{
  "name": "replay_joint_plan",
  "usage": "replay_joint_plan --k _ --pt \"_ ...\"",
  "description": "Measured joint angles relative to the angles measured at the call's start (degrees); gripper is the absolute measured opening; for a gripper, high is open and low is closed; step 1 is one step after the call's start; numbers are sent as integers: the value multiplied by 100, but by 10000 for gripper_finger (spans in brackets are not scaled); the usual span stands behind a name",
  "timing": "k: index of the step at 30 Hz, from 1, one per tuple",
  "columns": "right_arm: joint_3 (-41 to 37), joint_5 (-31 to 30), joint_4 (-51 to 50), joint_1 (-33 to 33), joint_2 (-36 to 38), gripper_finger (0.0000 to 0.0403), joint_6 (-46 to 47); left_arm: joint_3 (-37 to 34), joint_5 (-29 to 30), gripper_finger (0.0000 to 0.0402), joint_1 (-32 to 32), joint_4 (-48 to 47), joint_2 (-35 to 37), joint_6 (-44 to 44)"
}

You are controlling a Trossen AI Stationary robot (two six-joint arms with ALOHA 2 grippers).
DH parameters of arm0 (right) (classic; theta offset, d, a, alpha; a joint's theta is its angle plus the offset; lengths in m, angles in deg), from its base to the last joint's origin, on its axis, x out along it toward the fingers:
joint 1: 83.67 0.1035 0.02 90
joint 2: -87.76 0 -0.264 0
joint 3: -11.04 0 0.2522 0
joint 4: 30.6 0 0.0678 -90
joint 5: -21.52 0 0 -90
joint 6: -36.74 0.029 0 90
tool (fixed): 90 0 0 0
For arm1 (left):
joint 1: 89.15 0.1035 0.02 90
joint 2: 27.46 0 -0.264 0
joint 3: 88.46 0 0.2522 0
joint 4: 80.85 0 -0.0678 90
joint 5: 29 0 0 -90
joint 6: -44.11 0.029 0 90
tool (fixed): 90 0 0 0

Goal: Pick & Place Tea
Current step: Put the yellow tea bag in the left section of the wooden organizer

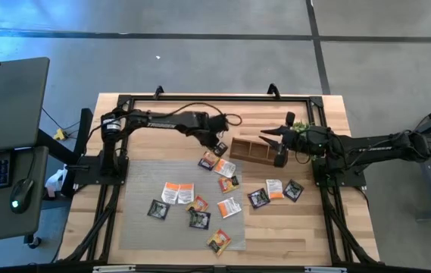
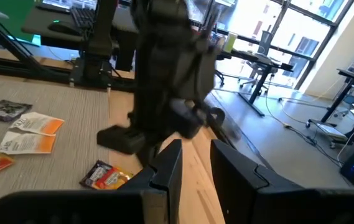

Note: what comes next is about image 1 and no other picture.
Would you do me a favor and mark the grey woven placemat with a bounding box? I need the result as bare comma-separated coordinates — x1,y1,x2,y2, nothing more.
118,158,247,252

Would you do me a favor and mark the green plant in white pot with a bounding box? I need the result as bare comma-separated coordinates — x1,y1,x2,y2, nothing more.
292,120,320,160

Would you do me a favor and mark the wooden three-compartment tea box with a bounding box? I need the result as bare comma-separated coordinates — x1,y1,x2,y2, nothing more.
229,136,281,167

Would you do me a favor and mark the black floor cable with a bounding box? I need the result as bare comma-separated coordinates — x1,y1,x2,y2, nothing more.
41,107,82,138

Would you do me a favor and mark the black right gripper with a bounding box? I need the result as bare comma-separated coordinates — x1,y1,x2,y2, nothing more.
259,112,328,168

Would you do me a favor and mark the white label strip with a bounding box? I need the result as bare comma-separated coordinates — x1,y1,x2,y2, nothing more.
92,265,136,273
305,266,348,273

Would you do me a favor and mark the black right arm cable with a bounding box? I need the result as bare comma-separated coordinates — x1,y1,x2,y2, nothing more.
293,149,314,165

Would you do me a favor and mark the dark blackcurrant tea packet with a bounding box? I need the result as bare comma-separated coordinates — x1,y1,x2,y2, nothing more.
214,142,229,158
146,199,171,221
189,209,212,231
282,179,305,203
246,187,271,210

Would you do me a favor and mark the black computer mouse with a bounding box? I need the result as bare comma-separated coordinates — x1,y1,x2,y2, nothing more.
9,177,35,215

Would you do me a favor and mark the mango tea packet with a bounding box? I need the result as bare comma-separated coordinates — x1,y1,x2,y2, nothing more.
198,150,220,171
217,175,241,194
185,195,210,213
206,228,233,256

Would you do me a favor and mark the white plastic object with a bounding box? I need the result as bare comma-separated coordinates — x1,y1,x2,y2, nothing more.
44,166,68,199

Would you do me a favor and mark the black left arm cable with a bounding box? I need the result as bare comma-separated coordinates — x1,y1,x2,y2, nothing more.
150,101,243,127

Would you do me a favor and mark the black aluminium table frame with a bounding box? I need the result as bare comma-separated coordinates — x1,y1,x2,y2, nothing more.
58,93,381,273

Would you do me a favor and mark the black desk leg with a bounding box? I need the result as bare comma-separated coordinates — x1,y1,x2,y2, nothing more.
35,107,95,199

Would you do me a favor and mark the black caster wheel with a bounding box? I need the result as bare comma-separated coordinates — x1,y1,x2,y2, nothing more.
23,234,42,249

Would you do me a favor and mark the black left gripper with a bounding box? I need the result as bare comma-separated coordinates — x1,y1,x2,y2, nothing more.
199,127,228,153

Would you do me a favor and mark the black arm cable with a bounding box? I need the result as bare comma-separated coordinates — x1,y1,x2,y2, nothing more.
293,149,314,165
150,101,243,127

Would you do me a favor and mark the black mouse cable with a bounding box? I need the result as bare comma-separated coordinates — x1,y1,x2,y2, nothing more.
27,148,38,180

